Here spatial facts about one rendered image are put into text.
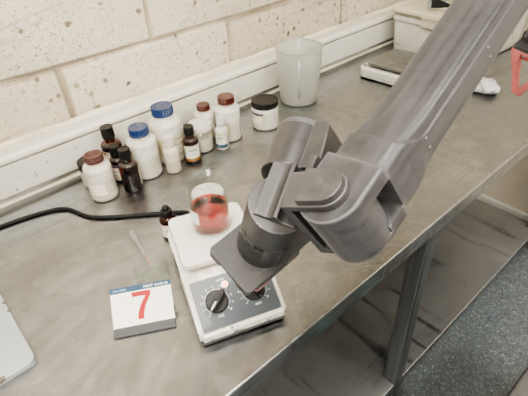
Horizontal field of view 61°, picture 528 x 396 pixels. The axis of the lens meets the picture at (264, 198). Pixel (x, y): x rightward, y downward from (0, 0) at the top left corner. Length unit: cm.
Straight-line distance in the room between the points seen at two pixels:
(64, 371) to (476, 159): 88
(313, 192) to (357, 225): 4
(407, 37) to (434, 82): 121
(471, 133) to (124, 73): 83
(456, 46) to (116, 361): 56
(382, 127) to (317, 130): 7
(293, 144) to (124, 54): 72
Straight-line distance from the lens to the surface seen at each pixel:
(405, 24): 162
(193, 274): 66
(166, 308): 70
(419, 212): 89
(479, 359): 165
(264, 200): 39
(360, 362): 145
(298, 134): 43
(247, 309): 65
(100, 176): 93
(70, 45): 104
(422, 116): 39
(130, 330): 71
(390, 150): 37
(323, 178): 35
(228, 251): 49
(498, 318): 178
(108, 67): 108
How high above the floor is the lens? 129
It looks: 37 degrees down
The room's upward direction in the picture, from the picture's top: 3 degrees counter-clockwise
